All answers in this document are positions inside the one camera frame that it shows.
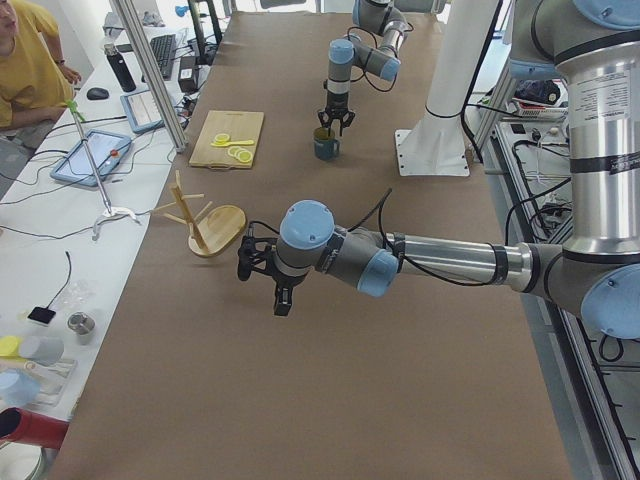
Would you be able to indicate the yellow cup lying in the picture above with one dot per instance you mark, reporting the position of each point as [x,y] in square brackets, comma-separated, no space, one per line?
[9,346]

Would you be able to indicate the dark teal mug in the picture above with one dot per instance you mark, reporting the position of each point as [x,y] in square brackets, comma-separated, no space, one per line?
[326,146]

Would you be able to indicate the blue teach pendant far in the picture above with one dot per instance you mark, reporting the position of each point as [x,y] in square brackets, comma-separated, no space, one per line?
[141,111]

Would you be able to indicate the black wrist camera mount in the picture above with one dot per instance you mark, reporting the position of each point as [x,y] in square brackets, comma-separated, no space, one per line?
[255,254]

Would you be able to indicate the wooden cutting board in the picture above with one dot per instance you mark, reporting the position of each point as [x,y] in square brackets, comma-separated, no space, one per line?
[223,126]

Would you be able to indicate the blue teach pendant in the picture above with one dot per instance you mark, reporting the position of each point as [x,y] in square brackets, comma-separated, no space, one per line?
[108,150]
[141,111]

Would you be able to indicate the red thermos bottle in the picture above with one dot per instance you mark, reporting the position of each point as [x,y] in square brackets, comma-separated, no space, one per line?
[26,427]

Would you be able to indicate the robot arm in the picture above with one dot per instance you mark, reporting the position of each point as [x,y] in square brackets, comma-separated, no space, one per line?
[594,274]
[372,45]

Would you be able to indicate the person in yellow shirt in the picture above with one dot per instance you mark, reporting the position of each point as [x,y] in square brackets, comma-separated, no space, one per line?
[36,82]

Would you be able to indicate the wooden cup storage rack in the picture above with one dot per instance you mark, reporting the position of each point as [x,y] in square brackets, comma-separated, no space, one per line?
[210,230]

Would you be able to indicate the small steel cup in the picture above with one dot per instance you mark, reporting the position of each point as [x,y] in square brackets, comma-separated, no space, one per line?
[83,326]

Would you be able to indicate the black power adapter box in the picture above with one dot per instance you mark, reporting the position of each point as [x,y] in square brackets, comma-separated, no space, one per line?
[188,76]

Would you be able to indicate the black square pad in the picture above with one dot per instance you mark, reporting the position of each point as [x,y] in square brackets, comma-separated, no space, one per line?
[41,315]

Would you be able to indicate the black computer mouse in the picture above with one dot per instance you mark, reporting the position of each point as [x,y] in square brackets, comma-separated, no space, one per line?
[97,93]

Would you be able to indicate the light blue cup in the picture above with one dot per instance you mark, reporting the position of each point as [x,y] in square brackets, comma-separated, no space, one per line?
[18,388]

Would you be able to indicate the yellow plastic knife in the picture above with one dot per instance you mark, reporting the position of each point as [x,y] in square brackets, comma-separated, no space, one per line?
[232,143]

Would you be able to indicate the black keyboard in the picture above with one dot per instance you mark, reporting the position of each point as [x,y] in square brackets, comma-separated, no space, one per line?
[163,48]

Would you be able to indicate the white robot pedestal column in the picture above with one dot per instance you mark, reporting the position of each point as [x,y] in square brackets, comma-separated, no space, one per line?
[435,145]

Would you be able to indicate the grey cup lying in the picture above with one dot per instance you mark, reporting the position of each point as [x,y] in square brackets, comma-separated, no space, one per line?
[41,349]

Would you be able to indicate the blue teach pendant near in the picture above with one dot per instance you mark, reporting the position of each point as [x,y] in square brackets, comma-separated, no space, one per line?
[108,150]

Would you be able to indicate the aluminium frame post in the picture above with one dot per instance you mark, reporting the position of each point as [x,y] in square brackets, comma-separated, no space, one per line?
[126,11]

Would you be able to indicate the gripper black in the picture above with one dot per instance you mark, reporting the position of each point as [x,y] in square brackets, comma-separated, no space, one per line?
[286,280]
[336,102]

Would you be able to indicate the black water bottle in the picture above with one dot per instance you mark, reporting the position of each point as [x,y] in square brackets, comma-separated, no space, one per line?
[119,67]

